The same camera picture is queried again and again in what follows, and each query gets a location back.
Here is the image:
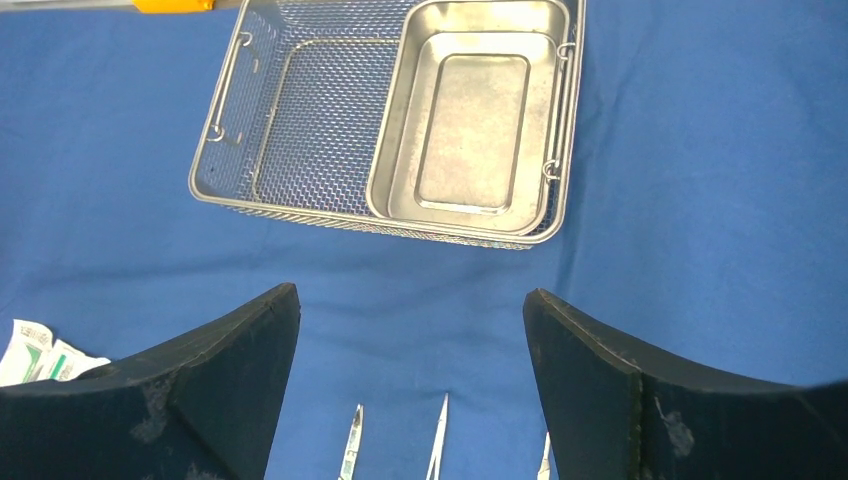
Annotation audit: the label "blue surgical drape cloth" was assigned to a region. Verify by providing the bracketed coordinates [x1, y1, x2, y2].
[1, 1, 847, 479]

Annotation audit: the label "large orange plastic block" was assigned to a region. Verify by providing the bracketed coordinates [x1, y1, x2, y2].
[131, 0, 216, 14]

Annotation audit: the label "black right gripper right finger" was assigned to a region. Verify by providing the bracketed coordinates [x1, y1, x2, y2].
[523, 289, 847, 479]

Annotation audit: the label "steel surgical scissors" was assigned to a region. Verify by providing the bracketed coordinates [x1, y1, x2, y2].
[337, 404, 364, 480]

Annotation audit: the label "steel instrument at right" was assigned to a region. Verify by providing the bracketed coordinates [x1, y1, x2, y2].
[536, 432, 551, 480]

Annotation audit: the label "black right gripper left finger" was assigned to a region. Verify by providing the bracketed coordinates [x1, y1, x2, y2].
[1, 283, 300, 479]

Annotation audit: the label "white sterile pouch packet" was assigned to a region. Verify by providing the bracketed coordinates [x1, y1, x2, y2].
[1, 319, 53, 387]

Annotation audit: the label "stainless steel instrument tray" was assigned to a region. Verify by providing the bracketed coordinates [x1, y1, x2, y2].
[365, 1, 571, 235]

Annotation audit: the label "green white small packet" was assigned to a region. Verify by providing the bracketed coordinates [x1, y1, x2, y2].
[37, 340, 110, 381]

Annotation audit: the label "wire mesh instrument basket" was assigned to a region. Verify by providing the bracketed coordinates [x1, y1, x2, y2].
[189, 1, 586, 249]

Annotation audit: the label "steel surgical forceps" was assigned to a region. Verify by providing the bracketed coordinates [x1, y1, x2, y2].
[425, 392, 449, 480]

